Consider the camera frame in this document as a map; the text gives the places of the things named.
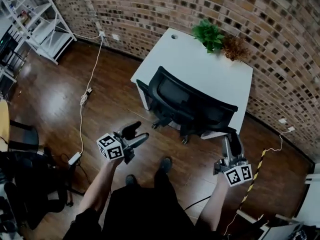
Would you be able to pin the open cardboard box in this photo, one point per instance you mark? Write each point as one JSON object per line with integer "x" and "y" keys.
{"x": 272, "y": 227}

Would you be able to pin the black equipment rack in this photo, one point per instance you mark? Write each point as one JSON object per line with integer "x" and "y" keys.
{"x": 11, "y": 49}

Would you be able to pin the person's black shoe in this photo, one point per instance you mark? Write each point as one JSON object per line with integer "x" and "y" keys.
{"x": 165, "y": 164}
{"x": 130, "y": 179}

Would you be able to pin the yellow black striped pole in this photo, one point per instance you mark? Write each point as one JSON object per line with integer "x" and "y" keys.
{"x": 255, "y": 175}

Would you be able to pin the black mesh office chair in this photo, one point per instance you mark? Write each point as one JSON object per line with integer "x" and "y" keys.
{"x": 182, "y": 96}

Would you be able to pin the white metal shelf rack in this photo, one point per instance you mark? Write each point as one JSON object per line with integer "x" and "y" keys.
{"x": 42, "y": 26}

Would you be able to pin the person's black clothing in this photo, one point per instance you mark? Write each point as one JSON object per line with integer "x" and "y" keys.
{"x": 150, "y": 214}

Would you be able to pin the black swivel chair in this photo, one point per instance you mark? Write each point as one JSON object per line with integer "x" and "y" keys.
{"x": 32, "y": 184}

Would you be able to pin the person's right black shoe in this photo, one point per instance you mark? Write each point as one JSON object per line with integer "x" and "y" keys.
{"x": 165, "y": 164}

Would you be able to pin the white desk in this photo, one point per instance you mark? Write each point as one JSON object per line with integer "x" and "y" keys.
{"x": 200, "y": 59}

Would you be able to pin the green potted plant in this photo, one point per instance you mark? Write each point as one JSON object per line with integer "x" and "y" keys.
{"x": 208, "y": 35}

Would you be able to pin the person's right forearm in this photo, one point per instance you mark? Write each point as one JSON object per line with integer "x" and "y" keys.
{"x": 215, "y": 204}

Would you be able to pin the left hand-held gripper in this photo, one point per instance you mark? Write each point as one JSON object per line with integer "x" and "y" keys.
{"x": 111, "y": 147}

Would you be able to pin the white cabinet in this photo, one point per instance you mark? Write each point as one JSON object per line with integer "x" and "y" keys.
{"x": 311, "y": 196}

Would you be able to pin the yellow round table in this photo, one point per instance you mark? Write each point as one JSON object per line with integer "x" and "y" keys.
{"x": 3, "y": 124}

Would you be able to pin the person's left forearm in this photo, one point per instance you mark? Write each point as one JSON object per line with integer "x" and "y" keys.
{"x": 100, "y": 184}

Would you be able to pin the brown dried plant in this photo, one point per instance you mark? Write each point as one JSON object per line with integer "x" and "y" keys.
{"x": 235, "y": 47}

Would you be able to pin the white wall socket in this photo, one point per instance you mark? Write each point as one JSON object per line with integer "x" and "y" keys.
{"x": 115, "y": 37}
{"x": 291, "y": 128}
{"x": 282, "y": 120}
{"x": 102, "y": 33}

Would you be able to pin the white power adapter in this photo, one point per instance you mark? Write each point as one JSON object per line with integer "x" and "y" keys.
{"x": 74, "y": 158}

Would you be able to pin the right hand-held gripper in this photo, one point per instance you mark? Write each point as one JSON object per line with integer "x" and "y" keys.
{"x": 236, "y": 175}

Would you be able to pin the person's left black shoe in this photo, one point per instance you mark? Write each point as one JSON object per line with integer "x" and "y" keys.
{"x": 130, "y": 179}

